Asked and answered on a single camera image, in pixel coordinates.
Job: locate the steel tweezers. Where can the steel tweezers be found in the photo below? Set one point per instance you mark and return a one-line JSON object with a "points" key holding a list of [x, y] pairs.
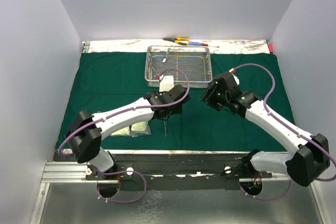
{"points": [[165, 126], [166, 54]]}

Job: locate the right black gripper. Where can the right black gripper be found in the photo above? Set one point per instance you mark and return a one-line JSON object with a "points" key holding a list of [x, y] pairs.
{"points": [[208, 96]]}

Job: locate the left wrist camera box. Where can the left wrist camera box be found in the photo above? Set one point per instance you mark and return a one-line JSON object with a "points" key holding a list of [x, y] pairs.
{"points": [[166, 83]]}

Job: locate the metal mesh instrument tray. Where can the metal mesh instrument tray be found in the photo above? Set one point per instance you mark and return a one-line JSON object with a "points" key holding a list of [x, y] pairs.
{"points": [[188, 63]]}

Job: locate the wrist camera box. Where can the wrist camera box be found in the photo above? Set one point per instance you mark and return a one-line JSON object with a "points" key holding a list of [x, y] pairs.
{"points": [[166, 83], [232, 72]]}

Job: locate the green packet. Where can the green packet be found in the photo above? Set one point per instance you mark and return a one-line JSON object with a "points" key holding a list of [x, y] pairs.
{"points": [[140, 129]]}

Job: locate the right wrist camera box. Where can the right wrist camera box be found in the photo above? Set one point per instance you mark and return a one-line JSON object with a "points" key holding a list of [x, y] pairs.
{"points": [[232, 72]]}

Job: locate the dark green surgical cloth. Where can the dark green surgical cloth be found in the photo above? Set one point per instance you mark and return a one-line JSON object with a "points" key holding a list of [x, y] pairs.
{"points": [[109, 80]]}

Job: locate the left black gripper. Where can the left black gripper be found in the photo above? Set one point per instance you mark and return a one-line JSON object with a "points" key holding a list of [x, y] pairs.
{"points": [[177, 109]]}

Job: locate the blue red pen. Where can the blue red pen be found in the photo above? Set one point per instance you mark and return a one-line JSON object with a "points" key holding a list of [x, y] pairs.
{"points": [[196, 43]]}

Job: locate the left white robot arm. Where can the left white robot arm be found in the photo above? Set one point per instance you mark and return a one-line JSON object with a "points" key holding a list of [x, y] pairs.
{"points": [[87, 131]]}

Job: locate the yellow handled pliers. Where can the yellow handled pliers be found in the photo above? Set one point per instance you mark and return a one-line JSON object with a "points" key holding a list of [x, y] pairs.
{"points": [[179, 40]]}

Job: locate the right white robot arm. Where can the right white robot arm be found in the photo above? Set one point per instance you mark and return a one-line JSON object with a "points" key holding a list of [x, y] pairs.
{"points": [[307, 155]]}

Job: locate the red marker at edge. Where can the red marker at edge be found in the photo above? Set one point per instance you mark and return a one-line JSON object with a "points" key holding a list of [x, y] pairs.
{"points": [[270, 47]]}

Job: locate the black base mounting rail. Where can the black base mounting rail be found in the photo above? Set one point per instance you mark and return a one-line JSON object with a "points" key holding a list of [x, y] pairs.
{"points": [[168, 170]]}

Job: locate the aluminium extrusion frame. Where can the aluminium extrusion frame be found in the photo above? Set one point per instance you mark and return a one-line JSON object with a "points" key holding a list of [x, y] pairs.
{"points": [[64, 195]]}

